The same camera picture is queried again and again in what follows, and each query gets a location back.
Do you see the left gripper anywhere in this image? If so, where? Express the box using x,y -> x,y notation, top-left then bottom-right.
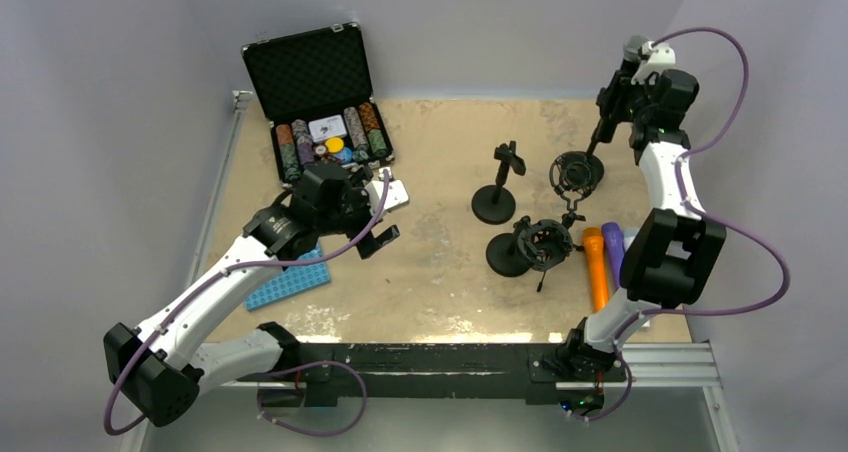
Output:
315,167 -> 398,257

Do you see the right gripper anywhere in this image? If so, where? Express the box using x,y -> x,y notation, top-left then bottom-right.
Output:
598,70 -> 661,124

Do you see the black tripod shock mount stand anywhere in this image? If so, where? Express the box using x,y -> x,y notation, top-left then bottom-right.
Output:
536,152 -> 597,292

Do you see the black clip round base stand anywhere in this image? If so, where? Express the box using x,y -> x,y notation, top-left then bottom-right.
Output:
471,140 -> 527,225

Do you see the purple microphone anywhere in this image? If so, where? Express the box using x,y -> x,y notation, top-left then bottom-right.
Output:
601,222 -> 625,290

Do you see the orange microphone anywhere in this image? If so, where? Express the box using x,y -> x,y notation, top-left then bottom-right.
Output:
582,227 -> 610,312

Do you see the black shock mount round stand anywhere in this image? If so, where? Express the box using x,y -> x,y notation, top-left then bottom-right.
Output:
485,216 -> 575,278

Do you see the black silver-head microphone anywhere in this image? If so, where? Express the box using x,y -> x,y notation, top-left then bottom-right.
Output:
621,34 -> 653,75

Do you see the white microphone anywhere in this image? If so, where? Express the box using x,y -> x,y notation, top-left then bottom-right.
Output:
623,227 -> 639,248

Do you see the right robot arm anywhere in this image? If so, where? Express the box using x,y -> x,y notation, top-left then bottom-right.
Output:
556,68 -> 727,379

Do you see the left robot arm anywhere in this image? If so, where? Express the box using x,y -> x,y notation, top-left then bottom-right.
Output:
102,162 -> 410,436

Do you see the blue building baseplate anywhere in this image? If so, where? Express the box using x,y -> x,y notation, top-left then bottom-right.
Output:
244,263 -> 331,311

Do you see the yellow chip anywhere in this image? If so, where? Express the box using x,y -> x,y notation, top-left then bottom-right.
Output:
324,137 -> 345,154

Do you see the white card box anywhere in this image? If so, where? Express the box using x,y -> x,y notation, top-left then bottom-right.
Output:
308,114 -> 348,142

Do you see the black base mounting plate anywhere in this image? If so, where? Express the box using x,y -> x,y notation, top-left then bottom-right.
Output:
262,343 -> 607,406

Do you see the black poker chip case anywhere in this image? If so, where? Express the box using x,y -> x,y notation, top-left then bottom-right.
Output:
241,22 -> 396,188

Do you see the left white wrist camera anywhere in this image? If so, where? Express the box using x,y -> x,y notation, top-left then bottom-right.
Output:
378,167 -> 410,213

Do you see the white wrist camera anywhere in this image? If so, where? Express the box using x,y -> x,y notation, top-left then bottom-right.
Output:
378,167 -> 410,213
631,41 -> 676,85

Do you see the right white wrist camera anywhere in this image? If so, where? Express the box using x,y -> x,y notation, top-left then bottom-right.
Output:
631,41 -> 676,85

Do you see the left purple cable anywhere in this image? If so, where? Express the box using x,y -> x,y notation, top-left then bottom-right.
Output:
102,169 -> 392,437

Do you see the purple cable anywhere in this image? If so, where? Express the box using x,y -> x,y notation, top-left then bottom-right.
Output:
102,169 -> 392,437
612,26 -> 792,344

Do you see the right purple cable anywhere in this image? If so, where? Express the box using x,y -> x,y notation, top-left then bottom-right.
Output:
612,26 -> 792,344

